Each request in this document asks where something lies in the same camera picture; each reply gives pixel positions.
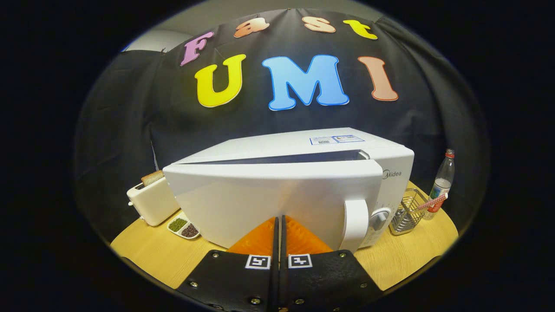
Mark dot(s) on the bread slice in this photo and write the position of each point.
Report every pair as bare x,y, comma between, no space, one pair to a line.
151,178

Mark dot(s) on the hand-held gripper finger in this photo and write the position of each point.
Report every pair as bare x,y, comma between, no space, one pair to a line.
282,277
275,277

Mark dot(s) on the clear plastic water bottle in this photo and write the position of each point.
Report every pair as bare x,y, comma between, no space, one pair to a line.
444,173

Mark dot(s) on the cream toaster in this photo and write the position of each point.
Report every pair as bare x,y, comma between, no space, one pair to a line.
154,203

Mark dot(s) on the white toaster oven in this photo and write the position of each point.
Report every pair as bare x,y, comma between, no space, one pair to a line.
260,203

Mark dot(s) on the red striped straw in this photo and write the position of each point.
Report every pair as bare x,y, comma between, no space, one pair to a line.
433,201

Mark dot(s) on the white divided bean dish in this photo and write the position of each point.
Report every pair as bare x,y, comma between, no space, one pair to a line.
184,227

